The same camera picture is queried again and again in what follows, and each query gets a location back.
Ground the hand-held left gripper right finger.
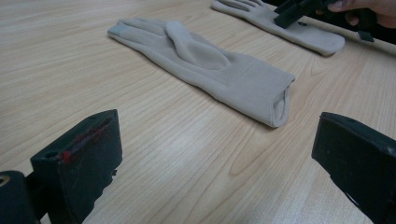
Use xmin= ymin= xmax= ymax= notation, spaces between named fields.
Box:
xmin=311 ymin=111 xmax=396 ymax=224

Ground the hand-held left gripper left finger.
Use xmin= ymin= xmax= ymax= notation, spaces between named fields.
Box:
xmin=30 ymin=108 xmax=123 ymax=224

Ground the beige knit glove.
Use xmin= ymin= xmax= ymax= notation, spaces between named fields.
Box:
xmin=210 ymin=0 xmax=346 ymax=57
xmin=106 ymin=18 xmax=296 ymax=129

